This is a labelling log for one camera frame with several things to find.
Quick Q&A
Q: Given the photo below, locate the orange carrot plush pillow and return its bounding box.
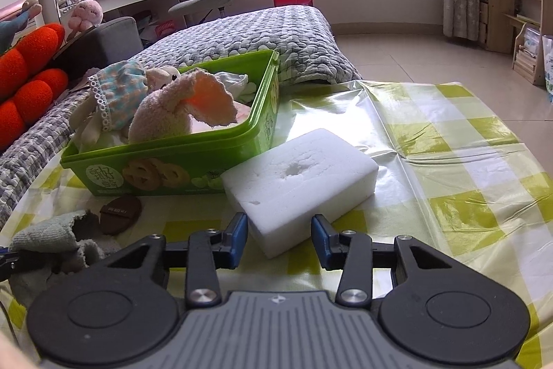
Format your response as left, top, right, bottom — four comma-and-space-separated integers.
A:
0, 68, 70, 151
0, 23, 65, 102

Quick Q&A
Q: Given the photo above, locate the green plastic box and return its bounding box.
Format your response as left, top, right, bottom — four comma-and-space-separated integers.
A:
59, 49, 281, 197

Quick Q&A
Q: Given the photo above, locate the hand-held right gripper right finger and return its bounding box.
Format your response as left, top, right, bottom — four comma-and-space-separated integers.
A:
311, 214, 461, 308

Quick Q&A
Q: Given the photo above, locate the white cloth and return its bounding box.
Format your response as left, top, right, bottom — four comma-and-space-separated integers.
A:
214, 71, 250, 102

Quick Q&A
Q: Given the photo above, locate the grey-green cloth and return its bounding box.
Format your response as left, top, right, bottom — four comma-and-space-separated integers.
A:
9, 211, 109, 305

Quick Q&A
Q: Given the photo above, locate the rabbit doll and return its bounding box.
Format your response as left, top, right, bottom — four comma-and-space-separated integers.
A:
69, 60, 182, 145

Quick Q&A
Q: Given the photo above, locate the wooden shelf unit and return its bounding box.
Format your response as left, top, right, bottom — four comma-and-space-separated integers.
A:
477, 0, 553, 86

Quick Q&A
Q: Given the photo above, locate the grey fabric ottoman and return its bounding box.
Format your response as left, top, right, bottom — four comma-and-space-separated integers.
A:
54, 17, 144, 82

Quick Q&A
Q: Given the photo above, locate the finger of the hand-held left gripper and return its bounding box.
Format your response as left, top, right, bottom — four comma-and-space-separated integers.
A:
0, 248, 22, 279

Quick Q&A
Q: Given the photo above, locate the grey knitted sofa blanket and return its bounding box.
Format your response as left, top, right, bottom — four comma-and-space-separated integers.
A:
0, 90, 102, 225

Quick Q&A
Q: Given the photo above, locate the brown round powder puff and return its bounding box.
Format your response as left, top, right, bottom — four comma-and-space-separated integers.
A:
99, 195, 143, 237

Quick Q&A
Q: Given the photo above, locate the yellow-green checkered plastic tablecloth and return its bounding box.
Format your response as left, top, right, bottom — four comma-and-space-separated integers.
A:
0, 79, 553, 369

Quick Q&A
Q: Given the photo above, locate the white printed bag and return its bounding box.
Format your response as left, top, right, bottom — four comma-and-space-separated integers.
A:
542, 35, 553, 104

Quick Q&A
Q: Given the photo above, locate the grey quilted mattress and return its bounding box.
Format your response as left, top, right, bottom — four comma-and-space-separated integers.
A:
130, 5, 364, 86

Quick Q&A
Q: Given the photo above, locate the blue plush toy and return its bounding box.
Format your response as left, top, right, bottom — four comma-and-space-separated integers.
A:
0, 0, 44, 54

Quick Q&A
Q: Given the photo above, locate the pink plush rabbit toy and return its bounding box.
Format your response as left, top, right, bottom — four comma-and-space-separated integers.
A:
127, 67, 238, 145

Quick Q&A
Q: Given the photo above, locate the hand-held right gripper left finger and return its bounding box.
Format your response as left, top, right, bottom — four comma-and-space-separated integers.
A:
101, 212, 249, 308

